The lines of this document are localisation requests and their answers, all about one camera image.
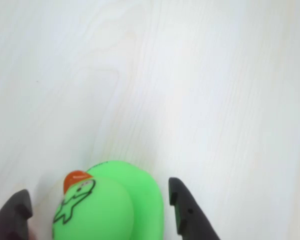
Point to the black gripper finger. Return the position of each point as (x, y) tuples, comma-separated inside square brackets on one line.
[(190, 215), (13, 215)]

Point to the green rubber duck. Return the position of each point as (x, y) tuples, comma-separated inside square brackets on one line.
[(110, 205)]

